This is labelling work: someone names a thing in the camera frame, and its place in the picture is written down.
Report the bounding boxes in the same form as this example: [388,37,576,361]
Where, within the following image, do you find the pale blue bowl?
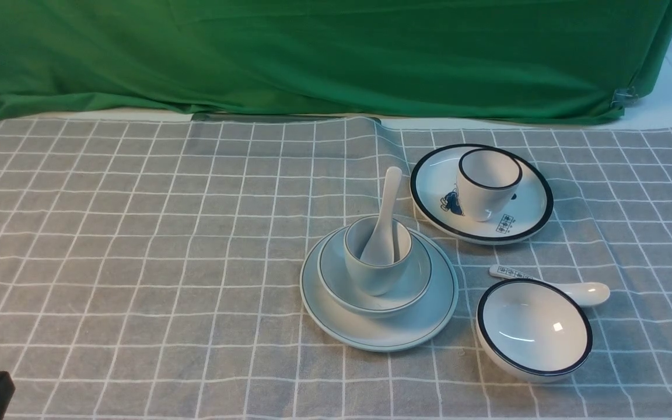
[316,228,432,319]

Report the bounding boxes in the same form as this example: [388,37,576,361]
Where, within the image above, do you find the pale blue cup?
[344,215,414,296]

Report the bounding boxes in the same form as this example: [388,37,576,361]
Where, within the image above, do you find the pale blue spoon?
[360,166,403,266]

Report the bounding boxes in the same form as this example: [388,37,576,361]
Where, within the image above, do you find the grey checked tablecloth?
[0,118,672,419]

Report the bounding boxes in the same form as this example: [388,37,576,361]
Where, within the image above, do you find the pale blue plate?
[299,227,459,352]

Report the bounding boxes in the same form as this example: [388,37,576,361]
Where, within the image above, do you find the white black-rimmed plate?
[410,143,553,245]

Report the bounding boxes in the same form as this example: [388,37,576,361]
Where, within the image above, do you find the white black-rimmed bowl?
[475,279,594,383]

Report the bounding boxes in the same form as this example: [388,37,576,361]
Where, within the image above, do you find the white black-rimmed cup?
[456,147,523,222]

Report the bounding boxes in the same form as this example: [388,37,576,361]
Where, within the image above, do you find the white patterned spoon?
[488,265,611,307]

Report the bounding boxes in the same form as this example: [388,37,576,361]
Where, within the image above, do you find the green backdrop cloth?
[0,1,672,125]

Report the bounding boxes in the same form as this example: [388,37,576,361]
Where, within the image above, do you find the metal binder clip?
[610,87,640,107]

